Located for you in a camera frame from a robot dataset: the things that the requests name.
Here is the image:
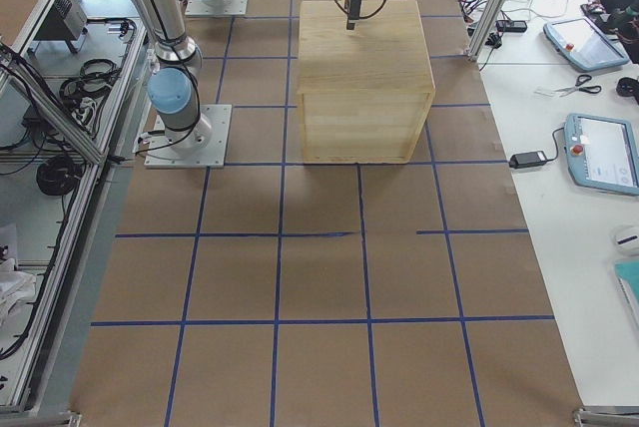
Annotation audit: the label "aluminium frame post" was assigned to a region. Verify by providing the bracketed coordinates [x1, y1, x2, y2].
[466, 0, 530, 63]

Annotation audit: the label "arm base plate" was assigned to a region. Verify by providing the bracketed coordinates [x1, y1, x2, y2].
[186, 0, 248, 18]
[144, 104, 232, 169]

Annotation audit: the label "wooden drawer cabinet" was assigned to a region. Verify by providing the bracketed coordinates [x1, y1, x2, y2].
[297, 0, 435, 164]

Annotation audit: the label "scissors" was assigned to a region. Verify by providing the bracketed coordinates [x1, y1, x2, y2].
[555, 74, 602, 97]

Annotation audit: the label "black cable coil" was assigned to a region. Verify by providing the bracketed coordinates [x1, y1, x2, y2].
[35, 155, 84, 198]

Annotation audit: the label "blue teach pendant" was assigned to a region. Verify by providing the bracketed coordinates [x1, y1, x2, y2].
[564, 113, 638, 197]
[543, 17, 630, 73]

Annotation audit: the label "near blue teach pendant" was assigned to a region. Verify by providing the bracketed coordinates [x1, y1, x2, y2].
[564, 113, 638, 197]

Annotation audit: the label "far blue teach pendant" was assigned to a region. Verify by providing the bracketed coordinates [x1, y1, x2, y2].
[543, 17, 630, 73]

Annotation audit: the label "black power adapter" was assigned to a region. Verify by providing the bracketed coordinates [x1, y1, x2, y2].
[508, 151, 548, 170]

